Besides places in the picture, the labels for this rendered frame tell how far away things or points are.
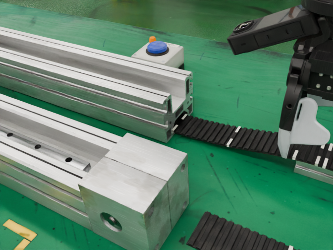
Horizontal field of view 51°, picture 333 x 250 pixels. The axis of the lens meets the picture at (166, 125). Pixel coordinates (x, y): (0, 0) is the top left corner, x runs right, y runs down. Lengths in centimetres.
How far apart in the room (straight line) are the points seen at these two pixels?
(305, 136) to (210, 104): 24
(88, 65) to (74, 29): 35
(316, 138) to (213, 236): 17
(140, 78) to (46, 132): 19
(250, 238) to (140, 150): 16
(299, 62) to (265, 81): 31
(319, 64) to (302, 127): 9
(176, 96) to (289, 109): 23
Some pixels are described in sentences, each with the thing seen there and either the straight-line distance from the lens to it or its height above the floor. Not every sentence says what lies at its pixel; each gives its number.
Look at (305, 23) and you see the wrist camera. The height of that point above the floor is 101.
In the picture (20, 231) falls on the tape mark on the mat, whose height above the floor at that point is 78.
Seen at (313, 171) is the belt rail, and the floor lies 79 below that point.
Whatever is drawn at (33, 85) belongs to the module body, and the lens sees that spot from 74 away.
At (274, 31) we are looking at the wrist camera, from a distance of 44.
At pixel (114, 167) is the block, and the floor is 87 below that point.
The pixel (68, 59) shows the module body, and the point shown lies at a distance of 74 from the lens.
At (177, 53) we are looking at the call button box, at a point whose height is 84.
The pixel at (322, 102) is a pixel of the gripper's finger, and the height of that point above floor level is 87.
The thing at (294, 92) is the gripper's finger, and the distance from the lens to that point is 44.
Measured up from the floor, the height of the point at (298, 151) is 81.
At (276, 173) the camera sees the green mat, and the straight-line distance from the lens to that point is 55.
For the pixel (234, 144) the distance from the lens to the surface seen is 56.
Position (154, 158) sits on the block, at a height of 87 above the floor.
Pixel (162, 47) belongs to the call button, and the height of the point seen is 85.
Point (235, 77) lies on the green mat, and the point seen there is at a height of 78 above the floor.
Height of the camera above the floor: 117
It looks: 39 degrees down
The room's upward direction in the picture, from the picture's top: 5 degrees counter-clockwise
